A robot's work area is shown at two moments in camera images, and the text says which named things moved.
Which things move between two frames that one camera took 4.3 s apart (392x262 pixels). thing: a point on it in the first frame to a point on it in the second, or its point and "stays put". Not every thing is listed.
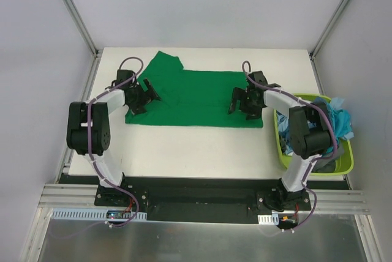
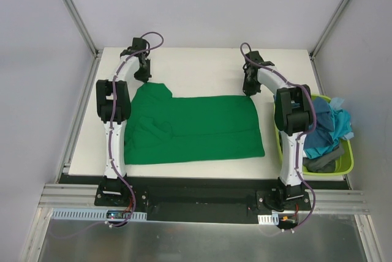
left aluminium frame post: (97, 53) stays put
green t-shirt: (190, 98) to (160, 129)
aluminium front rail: (68, 196) stays put
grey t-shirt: (326, 165) stays put
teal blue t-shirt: (342, 122) stays put
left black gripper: (144, 97) to (143, 70)
